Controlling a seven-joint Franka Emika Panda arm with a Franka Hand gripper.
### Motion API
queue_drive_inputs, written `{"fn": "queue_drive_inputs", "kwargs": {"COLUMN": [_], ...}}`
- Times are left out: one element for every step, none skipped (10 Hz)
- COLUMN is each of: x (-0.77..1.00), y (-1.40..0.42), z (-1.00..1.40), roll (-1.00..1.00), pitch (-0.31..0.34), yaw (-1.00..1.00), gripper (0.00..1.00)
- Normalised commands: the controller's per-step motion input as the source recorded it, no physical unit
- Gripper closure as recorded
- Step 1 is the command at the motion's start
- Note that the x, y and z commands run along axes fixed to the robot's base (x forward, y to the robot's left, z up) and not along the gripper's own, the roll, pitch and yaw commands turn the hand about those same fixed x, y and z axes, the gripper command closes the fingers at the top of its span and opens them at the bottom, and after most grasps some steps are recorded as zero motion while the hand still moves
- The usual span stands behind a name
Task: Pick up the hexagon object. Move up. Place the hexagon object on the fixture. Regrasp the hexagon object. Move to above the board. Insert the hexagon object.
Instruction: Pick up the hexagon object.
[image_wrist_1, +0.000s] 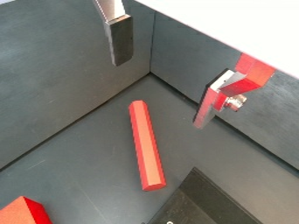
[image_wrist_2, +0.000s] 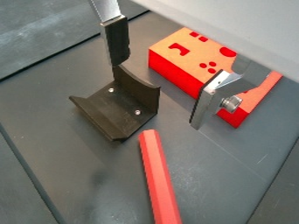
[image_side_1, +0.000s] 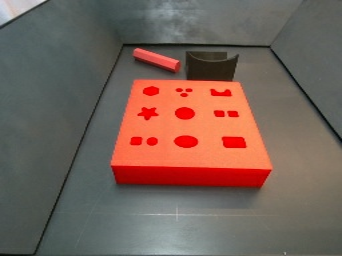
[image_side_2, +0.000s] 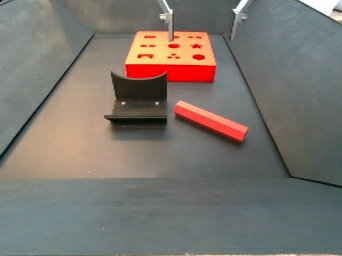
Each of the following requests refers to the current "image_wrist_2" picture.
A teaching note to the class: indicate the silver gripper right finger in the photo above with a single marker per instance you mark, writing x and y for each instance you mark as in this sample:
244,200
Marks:
219,92

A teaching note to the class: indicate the black curved holder stand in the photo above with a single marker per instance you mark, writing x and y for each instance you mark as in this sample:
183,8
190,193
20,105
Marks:
122,106

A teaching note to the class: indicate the red hexagonal prism peg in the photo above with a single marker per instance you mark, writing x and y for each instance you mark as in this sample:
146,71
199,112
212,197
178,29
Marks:
164,205

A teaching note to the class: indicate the red shape sorter block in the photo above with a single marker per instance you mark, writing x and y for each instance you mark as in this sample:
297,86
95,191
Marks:
187,59

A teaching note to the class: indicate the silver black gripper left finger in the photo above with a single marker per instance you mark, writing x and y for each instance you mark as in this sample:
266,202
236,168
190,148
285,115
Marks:
114,29

